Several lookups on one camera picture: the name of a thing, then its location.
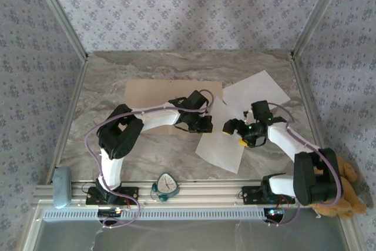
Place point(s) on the white paper sheet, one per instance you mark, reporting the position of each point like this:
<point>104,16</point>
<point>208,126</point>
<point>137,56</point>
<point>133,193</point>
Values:
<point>255,89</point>
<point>220,148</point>

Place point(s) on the brown paper folder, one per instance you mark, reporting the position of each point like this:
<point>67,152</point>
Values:
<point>152,92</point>

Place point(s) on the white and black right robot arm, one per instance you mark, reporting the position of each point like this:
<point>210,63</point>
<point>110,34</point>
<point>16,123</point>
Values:
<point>311,180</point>

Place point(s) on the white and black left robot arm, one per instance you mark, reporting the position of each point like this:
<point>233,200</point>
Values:
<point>158,117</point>

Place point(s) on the teal alarm clock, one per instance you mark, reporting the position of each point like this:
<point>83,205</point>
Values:
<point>167,185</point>

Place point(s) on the small circuit board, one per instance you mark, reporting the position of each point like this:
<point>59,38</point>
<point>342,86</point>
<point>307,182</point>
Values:
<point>274,212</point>
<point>111,212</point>

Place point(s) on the grey metal panel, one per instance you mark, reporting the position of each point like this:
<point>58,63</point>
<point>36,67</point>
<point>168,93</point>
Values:
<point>191,236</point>

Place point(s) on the brown plush dog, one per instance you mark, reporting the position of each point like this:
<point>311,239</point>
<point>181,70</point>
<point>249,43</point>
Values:
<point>352,195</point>

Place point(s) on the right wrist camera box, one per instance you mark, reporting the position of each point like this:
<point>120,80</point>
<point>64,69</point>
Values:
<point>248,116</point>

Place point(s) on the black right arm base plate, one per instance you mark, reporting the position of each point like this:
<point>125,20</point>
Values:
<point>249,196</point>

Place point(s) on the aluminium frame rail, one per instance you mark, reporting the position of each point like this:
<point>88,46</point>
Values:
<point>205,192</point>

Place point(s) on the aluminium side rail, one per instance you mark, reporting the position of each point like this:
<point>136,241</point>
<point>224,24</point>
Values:
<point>302,86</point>
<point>74,98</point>

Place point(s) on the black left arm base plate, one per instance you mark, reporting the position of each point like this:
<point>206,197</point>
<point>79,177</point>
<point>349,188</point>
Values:
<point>130,195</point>

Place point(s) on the aluminium corner post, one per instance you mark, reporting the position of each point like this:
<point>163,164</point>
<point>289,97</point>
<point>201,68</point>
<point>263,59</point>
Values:
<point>318,13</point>
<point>60,13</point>

